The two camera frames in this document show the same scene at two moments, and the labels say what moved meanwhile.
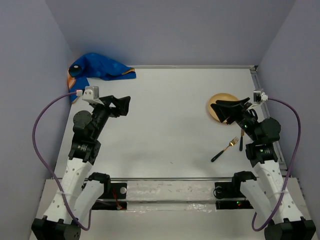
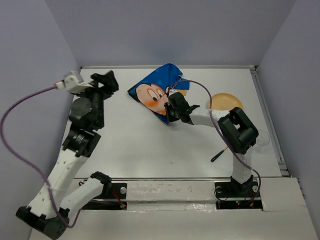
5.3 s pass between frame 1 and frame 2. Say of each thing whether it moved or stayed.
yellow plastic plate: stayed
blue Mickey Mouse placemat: moved
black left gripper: moved
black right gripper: moved
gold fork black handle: stayed
